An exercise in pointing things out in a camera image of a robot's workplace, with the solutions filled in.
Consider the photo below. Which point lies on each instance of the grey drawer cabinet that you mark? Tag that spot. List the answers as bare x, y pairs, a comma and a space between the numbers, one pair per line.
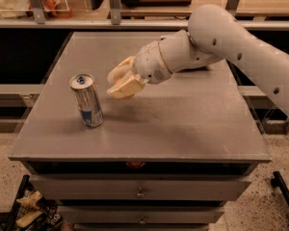
195, 124

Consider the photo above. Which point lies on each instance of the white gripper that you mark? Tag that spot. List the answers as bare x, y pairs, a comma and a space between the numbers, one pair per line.
148, 63

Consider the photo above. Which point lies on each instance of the black wire basket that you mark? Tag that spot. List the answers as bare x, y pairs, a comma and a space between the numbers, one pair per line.
31, 211

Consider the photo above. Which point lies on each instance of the metal shelf rack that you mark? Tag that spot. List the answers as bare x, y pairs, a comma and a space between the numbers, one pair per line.
253, 14

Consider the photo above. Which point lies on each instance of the silver blue redbull can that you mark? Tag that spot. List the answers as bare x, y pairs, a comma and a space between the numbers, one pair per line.
84, 90

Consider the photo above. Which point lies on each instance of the grey drawer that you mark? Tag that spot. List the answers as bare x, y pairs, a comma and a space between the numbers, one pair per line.
140, 214
88, 187

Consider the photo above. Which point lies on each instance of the lower grey drawer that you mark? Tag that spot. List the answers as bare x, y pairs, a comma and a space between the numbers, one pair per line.
140, 214

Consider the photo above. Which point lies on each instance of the upper grey drawer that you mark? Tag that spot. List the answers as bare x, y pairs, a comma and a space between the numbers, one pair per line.
88, 187

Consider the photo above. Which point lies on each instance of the black floor stand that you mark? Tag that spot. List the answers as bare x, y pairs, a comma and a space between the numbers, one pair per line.
278, 182

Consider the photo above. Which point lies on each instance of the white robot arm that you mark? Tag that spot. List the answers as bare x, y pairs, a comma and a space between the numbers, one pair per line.
213, 35

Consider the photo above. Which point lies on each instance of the orange fruit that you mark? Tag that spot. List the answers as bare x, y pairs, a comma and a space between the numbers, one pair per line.
118, 80

